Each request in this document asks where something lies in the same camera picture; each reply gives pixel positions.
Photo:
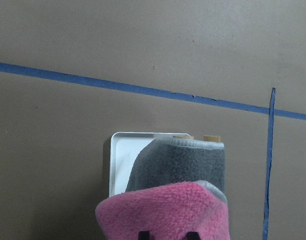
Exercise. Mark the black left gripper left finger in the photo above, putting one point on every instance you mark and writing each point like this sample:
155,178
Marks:
144,235

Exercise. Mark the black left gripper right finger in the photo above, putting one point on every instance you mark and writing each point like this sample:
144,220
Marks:
192,235

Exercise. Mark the pink grey cloth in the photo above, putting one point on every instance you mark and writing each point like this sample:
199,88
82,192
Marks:
175,186

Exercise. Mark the white rack tray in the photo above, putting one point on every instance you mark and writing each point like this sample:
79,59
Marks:
124,147

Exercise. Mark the wooden rack rod inner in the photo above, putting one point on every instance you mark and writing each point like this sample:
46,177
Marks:
185,137

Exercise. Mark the wooden rack rod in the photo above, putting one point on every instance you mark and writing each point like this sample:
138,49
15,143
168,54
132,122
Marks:
185,137
212,138

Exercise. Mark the wooden rack rod outer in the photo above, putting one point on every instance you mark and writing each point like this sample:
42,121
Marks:
212,138

